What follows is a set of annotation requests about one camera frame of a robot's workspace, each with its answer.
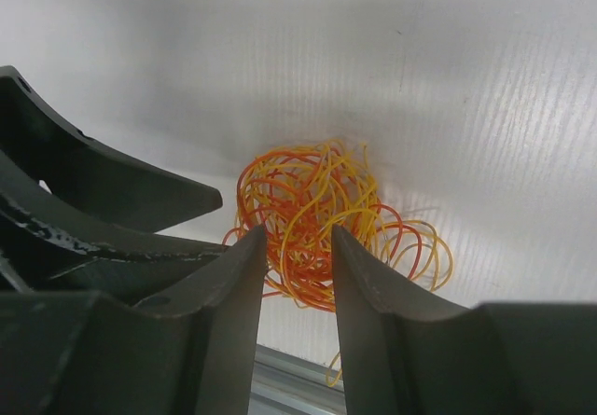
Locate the aluminium table frame rail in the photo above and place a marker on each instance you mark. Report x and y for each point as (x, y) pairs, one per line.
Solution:
(285, 384)

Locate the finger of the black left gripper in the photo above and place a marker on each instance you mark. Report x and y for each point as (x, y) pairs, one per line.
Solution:
(48, 245)
(88, 175)

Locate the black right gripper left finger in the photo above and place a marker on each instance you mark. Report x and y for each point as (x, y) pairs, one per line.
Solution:
(189, 349)

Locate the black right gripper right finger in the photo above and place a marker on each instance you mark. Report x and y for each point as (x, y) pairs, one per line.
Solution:
(405, 350)

